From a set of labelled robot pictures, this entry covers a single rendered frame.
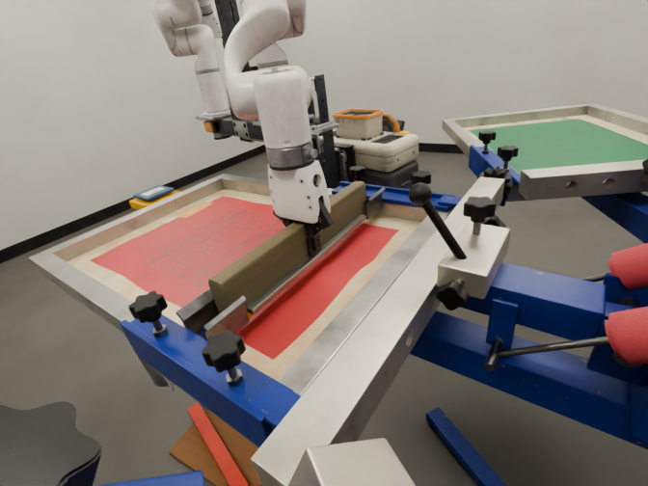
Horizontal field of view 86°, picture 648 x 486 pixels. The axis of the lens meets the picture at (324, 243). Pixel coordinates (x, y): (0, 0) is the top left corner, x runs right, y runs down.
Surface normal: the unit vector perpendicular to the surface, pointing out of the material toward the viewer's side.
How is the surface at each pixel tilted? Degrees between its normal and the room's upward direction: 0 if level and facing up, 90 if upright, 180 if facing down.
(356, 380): 0
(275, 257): 90
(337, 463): 32
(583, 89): 90
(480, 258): 0
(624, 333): 56
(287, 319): 0
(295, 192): 90
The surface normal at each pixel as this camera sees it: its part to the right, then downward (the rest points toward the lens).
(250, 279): 0.80, 0.20
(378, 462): 0.37, -0.89
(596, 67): -0.58, 0.47
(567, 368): -0.13, -0.86
